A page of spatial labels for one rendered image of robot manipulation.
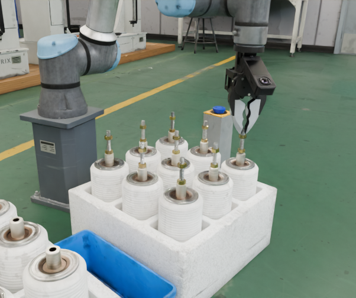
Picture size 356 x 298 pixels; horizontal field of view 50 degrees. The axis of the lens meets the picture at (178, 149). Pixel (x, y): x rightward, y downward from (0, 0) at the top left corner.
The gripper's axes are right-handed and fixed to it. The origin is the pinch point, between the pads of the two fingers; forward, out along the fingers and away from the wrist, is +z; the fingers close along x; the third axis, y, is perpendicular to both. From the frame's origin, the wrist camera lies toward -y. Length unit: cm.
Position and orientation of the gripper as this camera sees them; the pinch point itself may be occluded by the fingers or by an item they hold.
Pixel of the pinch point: (244, 129)
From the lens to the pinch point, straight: 95.5
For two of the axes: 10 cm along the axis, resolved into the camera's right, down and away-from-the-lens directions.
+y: -2.0, -3.7, 9.1
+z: -0.3, 9.3, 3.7
